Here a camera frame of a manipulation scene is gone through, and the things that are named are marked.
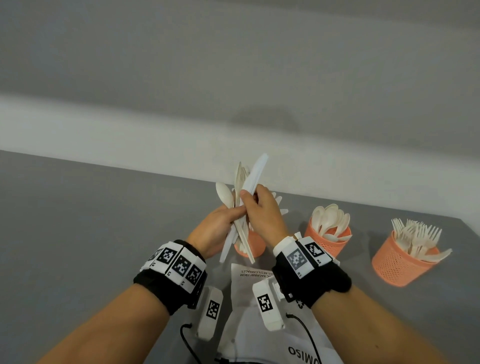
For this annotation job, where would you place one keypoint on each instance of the short white plastic knife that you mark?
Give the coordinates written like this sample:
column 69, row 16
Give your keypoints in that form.
column 228, row 247

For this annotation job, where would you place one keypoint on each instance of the person's right thumb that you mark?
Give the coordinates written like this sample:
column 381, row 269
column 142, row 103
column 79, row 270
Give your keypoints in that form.
column 248, row 198

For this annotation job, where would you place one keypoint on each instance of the white plastic spoon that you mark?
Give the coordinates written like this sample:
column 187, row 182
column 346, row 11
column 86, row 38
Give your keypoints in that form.
column 224, row 195

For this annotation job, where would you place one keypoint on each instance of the large orange mesh cup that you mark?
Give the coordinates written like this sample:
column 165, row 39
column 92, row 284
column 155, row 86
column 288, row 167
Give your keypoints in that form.
column 397, row 264

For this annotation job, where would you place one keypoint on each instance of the long white plastic knife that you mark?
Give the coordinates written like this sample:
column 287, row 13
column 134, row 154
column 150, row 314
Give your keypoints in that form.
column 257, row 170

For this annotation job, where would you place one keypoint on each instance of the clear printed plastic bag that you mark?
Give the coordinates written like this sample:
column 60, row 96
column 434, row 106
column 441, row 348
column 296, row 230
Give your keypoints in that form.
column 243, row 330

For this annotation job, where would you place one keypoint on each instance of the person's right hand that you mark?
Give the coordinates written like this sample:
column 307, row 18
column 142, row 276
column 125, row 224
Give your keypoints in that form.
column 266, row 217

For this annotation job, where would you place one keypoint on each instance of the black wristband with marker tags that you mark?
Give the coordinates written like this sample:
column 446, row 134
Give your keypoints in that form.
column 176, row 270
column 311, row 273

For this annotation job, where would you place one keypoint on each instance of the small orange mesh cup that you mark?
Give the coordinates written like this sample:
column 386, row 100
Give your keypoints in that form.
column 257, row 243

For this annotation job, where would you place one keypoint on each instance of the bunch of white plastic forks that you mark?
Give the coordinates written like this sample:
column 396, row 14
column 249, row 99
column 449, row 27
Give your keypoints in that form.
column 420, row 238

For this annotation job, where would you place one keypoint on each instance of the person's left thumb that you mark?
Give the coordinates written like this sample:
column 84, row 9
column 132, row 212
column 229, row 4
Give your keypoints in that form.
column 232, row 212

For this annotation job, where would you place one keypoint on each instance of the person's left hand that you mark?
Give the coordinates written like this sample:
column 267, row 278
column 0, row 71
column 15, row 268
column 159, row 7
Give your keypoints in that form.
column 210, row 232

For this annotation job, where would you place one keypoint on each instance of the bunch of white plastic knives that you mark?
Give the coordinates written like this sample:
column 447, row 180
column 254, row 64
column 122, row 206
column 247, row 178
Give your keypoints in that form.
column 279, row 202

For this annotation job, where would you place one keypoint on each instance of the person's right forearm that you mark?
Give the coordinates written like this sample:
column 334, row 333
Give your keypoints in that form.
column 371, row 330

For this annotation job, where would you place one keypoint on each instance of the person's left forearm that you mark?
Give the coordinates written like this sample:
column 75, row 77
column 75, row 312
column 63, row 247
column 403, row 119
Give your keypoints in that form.
column 112, row 330

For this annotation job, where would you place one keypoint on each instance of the white wrist camera with marker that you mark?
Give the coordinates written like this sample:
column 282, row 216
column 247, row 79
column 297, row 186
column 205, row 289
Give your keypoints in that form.
column 210, row 313
column 267, row 305

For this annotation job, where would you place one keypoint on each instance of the bunch of white plastic spoons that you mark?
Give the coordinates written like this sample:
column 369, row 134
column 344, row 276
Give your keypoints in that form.
column 330, row 223

